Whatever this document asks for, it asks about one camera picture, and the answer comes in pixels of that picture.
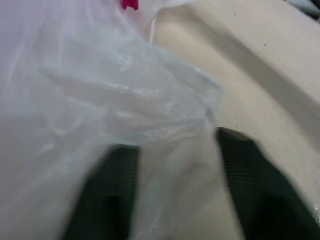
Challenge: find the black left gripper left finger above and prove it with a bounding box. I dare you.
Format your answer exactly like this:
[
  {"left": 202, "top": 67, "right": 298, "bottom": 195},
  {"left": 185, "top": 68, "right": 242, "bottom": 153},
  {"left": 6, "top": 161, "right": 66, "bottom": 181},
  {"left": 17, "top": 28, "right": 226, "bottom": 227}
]
[{"left": 65, "top": 145, "right": 141, "bottom": 240}]

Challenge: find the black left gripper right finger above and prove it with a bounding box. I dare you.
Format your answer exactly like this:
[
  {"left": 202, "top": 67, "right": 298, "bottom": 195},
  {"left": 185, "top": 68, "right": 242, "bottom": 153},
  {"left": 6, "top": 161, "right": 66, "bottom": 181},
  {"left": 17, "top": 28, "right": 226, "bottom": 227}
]
[{"left": 215, "top": 126, "right": 320, "bottom": 240}]

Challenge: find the translucent white plastic bag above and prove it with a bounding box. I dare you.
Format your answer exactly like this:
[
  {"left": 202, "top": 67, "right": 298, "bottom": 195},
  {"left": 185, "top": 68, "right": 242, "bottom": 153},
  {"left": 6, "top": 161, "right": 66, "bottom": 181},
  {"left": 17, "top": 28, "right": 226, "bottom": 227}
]
[{"left": 0, "top": 0, "right": 226, "bottom": 240}]

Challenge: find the pink printed mark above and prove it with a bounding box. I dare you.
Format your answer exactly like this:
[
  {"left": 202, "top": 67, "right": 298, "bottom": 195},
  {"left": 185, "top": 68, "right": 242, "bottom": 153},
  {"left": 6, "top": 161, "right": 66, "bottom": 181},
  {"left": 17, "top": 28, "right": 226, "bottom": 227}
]
[{"left": 120, "top": 0, "right": 140, "bottom": 11}]

